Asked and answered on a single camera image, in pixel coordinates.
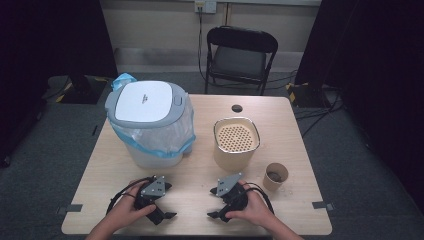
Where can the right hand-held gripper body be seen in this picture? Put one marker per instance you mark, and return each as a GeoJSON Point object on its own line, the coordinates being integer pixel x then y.
{"type": "Point", "coordinates": [226, 186]}

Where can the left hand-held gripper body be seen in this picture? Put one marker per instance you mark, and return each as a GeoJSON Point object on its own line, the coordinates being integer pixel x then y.
{"type": "Point", "coordinates": [155, 189]}

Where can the beige strainer container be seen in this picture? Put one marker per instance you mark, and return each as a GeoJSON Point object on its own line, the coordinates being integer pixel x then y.
{"type": "Point", "coordinates": [233, 160]}

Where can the brown paper cup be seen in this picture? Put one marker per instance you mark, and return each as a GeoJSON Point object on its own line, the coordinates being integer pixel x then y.
{"type": "Point", "coordinates": [270, 186]}

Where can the dark wet tea leaves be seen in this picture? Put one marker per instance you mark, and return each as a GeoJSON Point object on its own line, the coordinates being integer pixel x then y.
{"type": "Point", "coordinates": [275, 176]}

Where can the person's right hand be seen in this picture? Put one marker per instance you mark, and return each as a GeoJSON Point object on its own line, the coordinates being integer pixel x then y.
{"type": "Point", "coordinates": [255, 210]}

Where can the person's left hand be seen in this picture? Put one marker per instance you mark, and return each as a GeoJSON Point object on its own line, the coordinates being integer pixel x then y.
{"type": "Point", "coordinates": [125, 211]}

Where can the grey white trash can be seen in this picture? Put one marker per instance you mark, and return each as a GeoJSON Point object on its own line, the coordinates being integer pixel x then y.
{"type": "Point", "coordinates": [153, 161]}

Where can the clear blue-trimmed trash bag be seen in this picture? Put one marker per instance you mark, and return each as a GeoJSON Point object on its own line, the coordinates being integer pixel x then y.
{"type": "Point", "coordinates": [163, 136]}

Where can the small black floor marker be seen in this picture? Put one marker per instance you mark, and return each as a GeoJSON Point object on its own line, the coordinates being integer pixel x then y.
{"type": "Point", "coordinates": [95, 130]}

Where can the grey tape strip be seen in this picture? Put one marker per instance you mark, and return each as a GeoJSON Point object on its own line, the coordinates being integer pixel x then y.
{"type": "Point", "coordinates": [321, 205]}
{"type": "Point", "coordinates": [71, 208]}

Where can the white trash can lid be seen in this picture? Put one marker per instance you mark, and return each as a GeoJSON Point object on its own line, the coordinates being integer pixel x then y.
{"type": "Point", "coordinates": [143, 101]}

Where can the black stand base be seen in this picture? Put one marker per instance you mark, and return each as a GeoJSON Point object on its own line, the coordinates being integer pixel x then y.
{"type": "Point", "coordinates": [81, 91]}
{"type": "Point", "coordinates": [306, 95]}

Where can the black folding chair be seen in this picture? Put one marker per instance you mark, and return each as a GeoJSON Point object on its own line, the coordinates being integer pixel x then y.
{"type": "Point", "coordinates": [240, 61]}

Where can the black curtain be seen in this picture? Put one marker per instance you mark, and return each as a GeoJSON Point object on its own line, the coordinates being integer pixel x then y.
{"type": "Point", "coordinates": [373, 50]}
{"type": "Point", "coordinates": [50, 36]}

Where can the white wall socket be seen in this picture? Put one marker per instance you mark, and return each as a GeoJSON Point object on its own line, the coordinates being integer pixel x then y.
{"type": "Point", "coordinates": [205, 6]}

